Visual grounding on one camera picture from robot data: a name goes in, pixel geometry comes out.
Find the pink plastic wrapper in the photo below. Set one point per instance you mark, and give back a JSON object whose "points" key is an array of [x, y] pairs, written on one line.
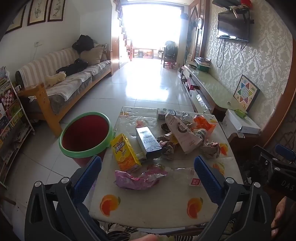
{"points": [[136, 178]]}

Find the blue and white milk carton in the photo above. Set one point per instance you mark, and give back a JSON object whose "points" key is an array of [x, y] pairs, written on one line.
{"points": [[148, 141]]}

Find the patterned pillow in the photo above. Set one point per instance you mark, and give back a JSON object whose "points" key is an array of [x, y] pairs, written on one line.
{"points": [[104, 51]]}

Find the wooden staircase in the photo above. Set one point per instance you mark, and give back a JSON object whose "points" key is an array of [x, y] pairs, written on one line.
{"points": [[122, 34]]}

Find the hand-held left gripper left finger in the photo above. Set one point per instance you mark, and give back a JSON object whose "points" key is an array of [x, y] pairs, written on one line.
{"points": [[89, 172]]}

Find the person's right hand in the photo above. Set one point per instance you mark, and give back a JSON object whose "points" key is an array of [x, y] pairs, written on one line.
{"points": [[286, 215]]}

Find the floral print clothing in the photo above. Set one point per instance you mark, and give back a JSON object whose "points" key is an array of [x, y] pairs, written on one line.
{"points": [[120, 228]]}

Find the wall television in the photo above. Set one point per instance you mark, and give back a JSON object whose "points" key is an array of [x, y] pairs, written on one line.
{"points": [[233, 24]]}

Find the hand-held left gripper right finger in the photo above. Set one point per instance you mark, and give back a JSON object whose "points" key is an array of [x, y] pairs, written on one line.
{"points": [[208, 182]]}

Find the tan pillow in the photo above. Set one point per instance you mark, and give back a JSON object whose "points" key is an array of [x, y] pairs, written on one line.
{"points": [[91, 56]]}

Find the star checkers board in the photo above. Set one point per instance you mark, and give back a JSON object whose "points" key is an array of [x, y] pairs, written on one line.
{"points": [[246, 92]]}

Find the dark helmet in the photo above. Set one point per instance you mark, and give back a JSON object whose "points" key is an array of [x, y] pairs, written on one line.
{"points": [[184, 15]]}

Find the flower print paper cup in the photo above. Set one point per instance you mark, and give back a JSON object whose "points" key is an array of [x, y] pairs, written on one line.
{"points": [[200, 134]]}

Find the orange plastic bag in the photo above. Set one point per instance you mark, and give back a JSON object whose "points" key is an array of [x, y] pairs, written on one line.
{"points": [[203, 124]]}

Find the white book rack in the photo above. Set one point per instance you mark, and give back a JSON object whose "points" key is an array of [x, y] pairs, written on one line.
{"points": [[9, 115]]}

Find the black clothes pile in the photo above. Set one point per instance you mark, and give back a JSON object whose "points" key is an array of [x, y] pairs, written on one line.
{"points": [[83, 42]]}

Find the green packet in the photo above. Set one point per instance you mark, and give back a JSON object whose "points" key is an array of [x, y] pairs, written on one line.
{"points": [[240, 113]]}

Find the framed flower painting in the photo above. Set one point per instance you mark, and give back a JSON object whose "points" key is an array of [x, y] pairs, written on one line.
{"points": [[16, 20], [37, 11], [56, 10]]}

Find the wooden chair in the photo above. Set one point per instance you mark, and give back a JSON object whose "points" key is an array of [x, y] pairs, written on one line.
{"points": [[170, 55]]}

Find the dark wooden side table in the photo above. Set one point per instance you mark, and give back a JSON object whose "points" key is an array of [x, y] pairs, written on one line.
{"points": [[245, 143]]}

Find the round wall clock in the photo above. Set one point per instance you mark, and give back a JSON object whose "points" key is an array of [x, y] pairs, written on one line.
{"points": [[200, 23]]}

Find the cream plush toy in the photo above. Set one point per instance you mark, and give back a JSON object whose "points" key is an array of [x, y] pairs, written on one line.
{"points": [[54, 80]]}

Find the person's left hand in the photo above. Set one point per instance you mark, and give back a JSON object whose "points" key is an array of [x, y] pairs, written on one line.
{"points": [[145, 238]]}

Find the fruit print tablecloth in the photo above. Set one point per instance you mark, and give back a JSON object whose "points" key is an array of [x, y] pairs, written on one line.
{"points": [[150, 204]]}

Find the clear plastic wrapper red label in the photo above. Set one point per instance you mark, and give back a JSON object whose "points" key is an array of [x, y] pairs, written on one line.
{"points": [[195, 182]]}

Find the striped wooden sofa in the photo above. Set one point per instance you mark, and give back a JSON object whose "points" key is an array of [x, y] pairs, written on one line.
{"points": [[97, 69]]}

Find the yellow drink carton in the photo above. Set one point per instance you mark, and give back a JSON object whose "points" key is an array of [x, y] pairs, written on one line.
{"points": [[124, 153]]}

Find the black set-top box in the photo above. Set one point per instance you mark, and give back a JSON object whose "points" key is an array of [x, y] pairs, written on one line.
{"points": [[227, 37]]}

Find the green box with stacked items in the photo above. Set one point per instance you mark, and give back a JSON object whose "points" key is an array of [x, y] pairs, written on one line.
{"points": [[203, 66]]}

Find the black jacket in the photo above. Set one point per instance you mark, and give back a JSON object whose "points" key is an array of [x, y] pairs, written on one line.
{"points": [[74, 67]]}

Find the long television cabinet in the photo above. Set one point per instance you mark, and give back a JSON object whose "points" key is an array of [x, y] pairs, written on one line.
{"points": [[212, 88]]}

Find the white cardboard box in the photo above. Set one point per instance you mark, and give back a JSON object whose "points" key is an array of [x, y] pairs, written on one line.
{"points": [[242, 125]]}

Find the red bin with green rim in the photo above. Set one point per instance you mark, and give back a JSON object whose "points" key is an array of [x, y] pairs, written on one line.
{"points": [[69, 150]]}

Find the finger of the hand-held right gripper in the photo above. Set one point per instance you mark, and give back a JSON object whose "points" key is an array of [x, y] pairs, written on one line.
{"points": [[266, 155], [286, 153]]}

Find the red box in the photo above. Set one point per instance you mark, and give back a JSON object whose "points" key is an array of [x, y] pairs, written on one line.
{"points": [[191, 84]]}

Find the pale pink paper carton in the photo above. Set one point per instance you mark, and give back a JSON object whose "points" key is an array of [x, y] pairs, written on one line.
{"points": [[185, 136]]}

